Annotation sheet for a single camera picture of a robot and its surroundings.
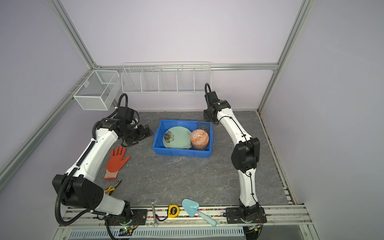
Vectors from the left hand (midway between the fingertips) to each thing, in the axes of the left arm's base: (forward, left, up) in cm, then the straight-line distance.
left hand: (147, 138), depth 79 cm
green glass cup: (+17, -32, -12) cm, 38 cm away
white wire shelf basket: (+43, -9, +9) cm, 45 cm away
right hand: (+15, -36, -3) cm, 39 cm away
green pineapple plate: (+11, -14, -17) cm, 25 cm away
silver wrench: (-37, -4, -21) cm, 42 cm away
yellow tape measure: (-32, -13, -19) cm, 39 cm away
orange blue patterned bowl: (+6, -28, -13) cm, 32 cm away
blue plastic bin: (+20, -3, -14) cm, 24 cm away
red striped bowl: (0, -28, -14) cm, 31 cm away
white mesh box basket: (+38, +37, +4) cm, 53 cm away
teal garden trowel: (-31, -22, -21) cm, 43 cm away
